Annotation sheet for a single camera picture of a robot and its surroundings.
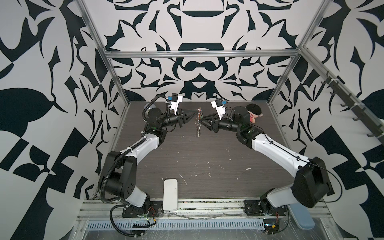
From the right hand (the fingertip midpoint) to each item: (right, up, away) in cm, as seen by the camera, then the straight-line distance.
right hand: (202, 118), depth 72 cm
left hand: (-2, +4, -3) cm, 6 cm away
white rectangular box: (-16, -38, +3) cm, 41 cm away
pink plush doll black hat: (+39, +5, +35) cm, 53 cm away
